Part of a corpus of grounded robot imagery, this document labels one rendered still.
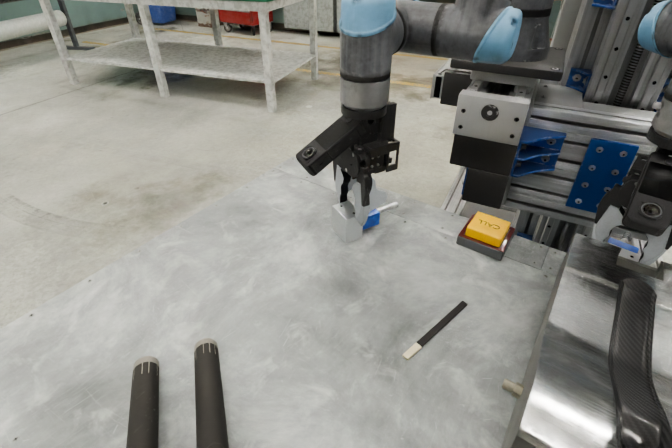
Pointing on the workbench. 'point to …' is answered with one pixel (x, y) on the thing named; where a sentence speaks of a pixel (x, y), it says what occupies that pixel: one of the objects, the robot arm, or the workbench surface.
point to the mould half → (585, 354)
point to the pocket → (642, 268)
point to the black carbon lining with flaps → (636, 370)
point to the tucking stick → (434, 330)
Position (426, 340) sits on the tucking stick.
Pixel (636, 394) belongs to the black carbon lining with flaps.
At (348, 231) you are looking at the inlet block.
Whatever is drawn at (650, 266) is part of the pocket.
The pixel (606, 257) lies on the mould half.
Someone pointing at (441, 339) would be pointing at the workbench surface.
